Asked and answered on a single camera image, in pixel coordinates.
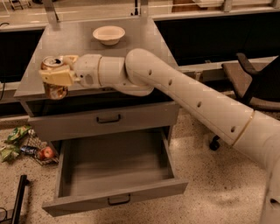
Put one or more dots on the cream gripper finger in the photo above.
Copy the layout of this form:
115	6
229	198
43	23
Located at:
68	61
65	77

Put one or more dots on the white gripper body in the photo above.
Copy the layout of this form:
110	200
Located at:
87	71

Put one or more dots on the orange soda can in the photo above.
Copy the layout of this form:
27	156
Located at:
53	92

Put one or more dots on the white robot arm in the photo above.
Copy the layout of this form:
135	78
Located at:
251	132

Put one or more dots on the grey drawer cabinet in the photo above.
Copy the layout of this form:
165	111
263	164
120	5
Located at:
74	86

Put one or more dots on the grey upper drawer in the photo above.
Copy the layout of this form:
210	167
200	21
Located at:
105	121

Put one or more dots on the grey open middle drawer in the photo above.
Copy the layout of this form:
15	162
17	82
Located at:
111	170

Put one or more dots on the white paper bowl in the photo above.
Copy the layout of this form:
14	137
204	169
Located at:
109	35

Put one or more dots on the green chip bag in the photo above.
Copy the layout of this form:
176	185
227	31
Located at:
9	153
17	134

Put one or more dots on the red apple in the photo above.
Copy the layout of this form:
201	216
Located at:
47	153

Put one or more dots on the blue snack packet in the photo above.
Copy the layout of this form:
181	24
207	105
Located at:
29	150

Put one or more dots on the black metal stand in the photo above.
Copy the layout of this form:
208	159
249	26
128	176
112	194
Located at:
13	216

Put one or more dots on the black office chair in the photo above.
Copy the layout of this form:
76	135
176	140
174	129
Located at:
255	84

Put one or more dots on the wire mesh basket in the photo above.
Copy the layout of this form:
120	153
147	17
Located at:
33	140

